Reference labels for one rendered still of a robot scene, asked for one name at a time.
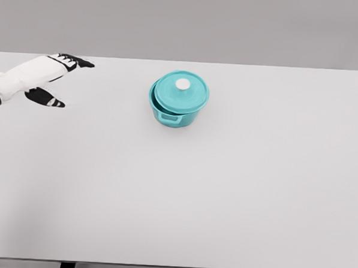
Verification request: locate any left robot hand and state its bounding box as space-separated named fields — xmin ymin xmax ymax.
xmin=14 ymin=50 xmax=97 ymax=110

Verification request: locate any teal pot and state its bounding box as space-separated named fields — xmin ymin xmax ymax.
xmin=146 ymin=78 xmax=208 ymax=130

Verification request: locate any teal lid with white knob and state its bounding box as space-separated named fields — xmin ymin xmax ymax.
xmin=152 ymin=68 xmax=212 ymax=116

